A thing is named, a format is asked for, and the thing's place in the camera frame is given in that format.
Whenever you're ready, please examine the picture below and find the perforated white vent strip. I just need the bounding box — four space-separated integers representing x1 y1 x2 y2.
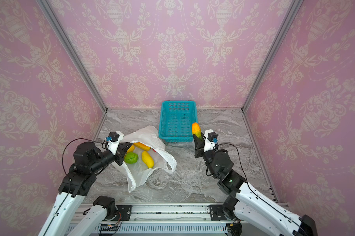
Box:
65 223 228 234

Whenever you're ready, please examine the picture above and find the corner aluminium post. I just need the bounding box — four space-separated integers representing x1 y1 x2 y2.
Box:
36 0 108 113
242 0 304 114

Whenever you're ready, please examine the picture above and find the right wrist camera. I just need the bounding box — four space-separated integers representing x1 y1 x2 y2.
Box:
204 129 218 152

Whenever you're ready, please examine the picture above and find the left corner aluminium post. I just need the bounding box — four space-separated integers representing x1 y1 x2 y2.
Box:
36 0 108 113

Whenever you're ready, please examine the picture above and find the yellow lemon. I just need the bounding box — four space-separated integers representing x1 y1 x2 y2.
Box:
141 151 155 168

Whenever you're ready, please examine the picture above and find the aluminium front rail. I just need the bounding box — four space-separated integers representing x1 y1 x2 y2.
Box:
65 202 296 223

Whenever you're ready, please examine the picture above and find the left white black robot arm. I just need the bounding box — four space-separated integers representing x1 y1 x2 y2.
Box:
39 141 132 236

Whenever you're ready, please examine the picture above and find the yellow banana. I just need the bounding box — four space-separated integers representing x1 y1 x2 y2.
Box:
127 143 151 152

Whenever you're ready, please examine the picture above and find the orange green mango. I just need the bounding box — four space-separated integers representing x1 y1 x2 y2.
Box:
192 123 203 141

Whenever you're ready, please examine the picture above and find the right corner aluminium post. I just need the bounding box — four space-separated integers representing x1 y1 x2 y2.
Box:
242 0 304 114

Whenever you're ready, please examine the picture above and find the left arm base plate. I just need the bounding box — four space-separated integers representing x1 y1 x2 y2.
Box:
105 205 132 221

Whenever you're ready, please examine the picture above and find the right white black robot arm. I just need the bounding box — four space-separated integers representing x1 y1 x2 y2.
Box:
193 130 318 236

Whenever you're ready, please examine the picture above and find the teal plastic basket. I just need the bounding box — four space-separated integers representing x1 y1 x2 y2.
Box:
159 100 198 143

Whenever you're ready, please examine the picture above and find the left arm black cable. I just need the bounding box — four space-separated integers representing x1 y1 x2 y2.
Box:
61 138 107 176

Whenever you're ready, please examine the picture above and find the white plastic bag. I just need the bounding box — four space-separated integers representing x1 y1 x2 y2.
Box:
112 126 177 193

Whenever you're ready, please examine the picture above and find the green apple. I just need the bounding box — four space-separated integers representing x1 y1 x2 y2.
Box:
124 152 139 164

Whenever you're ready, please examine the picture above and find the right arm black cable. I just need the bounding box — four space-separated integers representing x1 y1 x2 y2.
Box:
218 143 302 225

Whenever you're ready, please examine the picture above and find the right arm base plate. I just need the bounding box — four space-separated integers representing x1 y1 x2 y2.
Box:
208 204 241 222

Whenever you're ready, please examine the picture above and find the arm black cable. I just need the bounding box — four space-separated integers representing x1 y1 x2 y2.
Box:
61 138 107 176
218 143 302 225

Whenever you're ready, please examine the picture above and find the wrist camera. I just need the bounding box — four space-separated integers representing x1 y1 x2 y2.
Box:
106 131 124 155
204 129 218 152

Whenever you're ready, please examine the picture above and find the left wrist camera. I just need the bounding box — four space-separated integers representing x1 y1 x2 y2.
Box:
106 131 124 155

